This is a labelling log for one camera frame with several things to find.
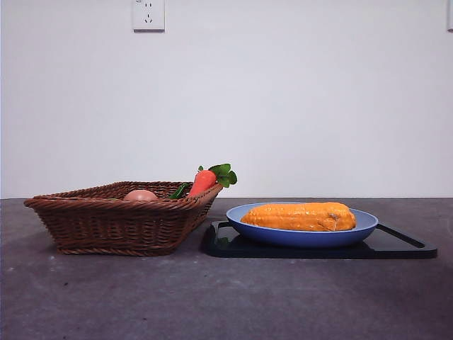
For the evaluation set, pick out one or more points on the orange corn cob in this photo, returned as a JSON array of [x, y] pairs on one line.
[[293, 216]]

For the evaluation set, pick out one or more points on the blue round plate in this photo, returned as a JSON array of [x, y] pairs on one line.
[[301, 240]]

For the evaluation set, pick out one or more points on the brown wicker basket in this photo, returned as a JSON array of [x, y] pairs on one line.
[[106, 226]]

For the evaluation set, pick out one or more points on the orange carrot with green leaves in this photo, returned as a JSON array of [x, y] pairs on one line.
[[201, 181]]

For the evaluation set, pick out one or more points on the green leafy vegetable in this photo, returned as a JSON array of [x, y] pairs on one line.
[[178, 191]]

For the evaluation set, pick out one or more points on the pale brown egg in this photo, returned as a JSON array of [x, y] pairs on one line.
[[139, 195]]

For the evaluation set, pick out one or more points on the black rectangular tray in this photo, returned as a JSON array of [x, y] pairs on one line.
[[389, 250]]

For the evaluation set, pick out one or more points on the white wall socket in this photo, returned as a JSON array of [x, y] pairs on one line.
[[148, 16]]

